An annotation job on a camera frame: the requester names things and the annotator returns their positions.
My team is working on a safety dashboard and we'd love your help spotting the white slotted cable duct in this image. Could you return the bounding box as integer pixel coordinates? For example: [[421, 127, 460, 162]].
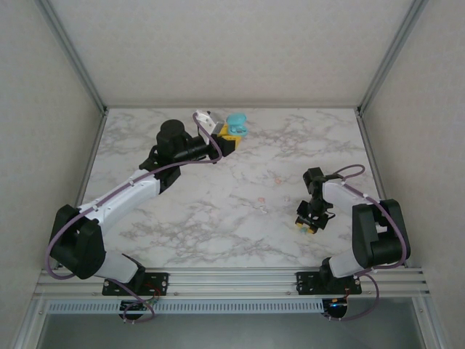
[[46, 298, 325, 314]]

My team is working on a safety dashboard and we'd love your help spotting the teal earbud charging case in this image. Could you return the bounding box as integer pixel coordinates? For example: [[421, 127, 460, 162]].
[[225, 113, 250, 137]]

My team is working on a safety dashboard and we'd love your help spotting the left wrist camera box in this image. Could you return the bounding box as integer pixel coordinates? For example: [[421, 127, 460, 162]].
[[194, 110, 225, 136]]

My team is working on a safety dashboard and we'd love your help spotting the wide aluminium base rail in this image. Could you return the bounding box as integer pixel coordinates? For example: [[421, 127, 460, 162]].
[[34, 267, 432, 302]]

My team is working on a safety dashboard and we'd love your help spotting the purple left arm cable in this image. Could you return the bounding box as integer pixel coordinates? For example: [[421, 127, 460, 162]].
[[44, 111, 223, 324]]

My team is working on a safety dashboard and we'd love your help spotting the black controller board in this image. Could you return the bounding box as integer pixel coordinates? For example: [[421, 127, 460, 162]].
[[321, 297, 350, 321], [119, 296, 161, 324]]

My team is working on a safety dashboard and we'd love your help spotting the aluminium frame post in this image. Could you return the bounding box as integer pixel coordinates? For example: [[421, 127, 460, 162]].
[[34, 0, 110, 116], [408, 296, 450, 349], [355, 0, 432, 116], [12, 290, 52, 349]]

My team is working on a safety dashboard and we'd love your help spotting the aluminium frame rail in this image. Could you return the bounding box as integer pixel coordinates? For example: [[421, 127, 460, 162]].
[[354, 108, 389, 201], [72, 108, 109, 208], [104, 103, 360, 111]]

